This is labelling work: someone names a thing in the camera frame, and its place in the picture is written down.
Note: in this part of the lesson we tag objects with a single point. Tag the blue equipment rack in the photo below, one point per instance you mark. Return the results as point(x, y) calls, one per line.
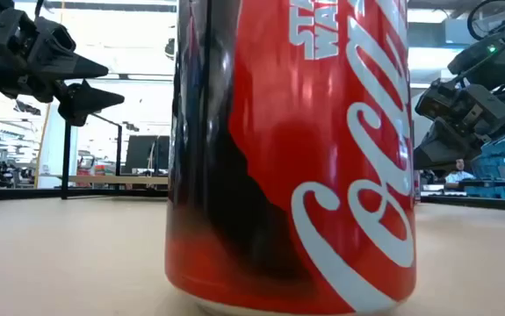
point(493, 169)

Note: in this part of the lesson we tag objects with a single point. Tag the red equipment crate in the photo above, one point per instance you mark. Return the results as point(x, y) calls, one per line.
point(86, 167)

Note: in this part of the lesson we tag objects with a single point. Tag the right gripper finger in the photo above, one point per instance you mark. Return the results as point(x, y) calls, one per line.
point(436, 103)
point(445, 149)

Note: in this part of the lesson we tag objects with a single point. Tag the seated person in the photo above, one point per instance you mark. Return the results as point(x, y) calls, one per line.
point(459, 175)

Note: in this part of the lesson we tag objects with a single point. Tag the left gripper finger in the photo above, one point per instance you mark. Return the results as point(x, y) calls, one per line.
point(85, 101)
point(59, 57)

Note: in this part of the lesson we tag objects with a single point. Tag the red Coca-Cola Star Wars can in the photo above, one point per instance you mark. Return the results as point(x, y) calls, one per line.
point(300, 153)

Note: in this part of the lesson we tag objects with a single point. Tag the black computer monitor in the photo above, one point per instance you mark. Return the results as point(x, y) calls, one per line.
point(140, 153)
point(163, 153)

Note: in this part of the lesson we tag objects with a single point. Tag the black ceiling device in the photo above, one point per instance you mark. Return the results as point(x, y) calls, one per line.
point(170, 49)

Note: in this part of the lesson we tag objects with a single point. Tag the wooden shelf with black frame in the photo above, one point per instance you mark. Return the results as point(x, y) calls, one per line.
point(103, 180)

